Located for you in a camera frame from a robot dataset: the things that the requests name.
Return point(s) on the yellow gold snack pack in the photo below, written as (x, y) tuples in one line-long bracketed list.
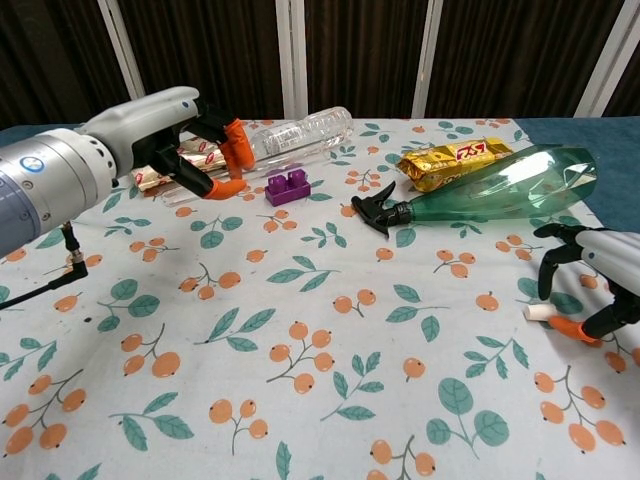
[(450, 160)]

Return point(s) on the clear glass tube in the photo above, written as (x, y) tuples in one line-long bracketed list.
[(280, 162)]

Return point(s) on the clear plastic water bottle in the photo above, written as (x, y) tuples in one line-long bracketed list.
[(320, 127)]

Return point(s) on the green spray bottle black trigger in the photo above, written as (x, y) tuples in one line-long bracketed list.
[(510, 190)]

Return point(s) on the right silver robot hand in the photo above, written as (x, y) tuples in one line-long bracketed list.
[(615, 250)]

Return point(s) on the floral print tablecloth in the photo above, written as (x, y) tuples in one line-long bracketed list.
[(375, 360)]

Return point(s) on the purple toy brick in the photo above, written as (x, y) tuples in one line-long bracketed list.
[(286, 191)]

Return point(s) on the small white cork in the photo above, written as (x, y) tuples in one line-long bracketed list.
[(539, 313)]

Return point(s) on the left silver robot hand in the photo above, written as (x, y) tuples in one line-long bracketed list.
[(145, 122)]

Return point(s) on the black folding screen white frame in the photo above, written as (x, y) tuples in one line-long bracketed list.
[(360, 55)]

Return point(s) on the champagne foil wrapper red print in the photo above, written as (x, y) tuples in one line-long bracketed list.
[(197, 156)]

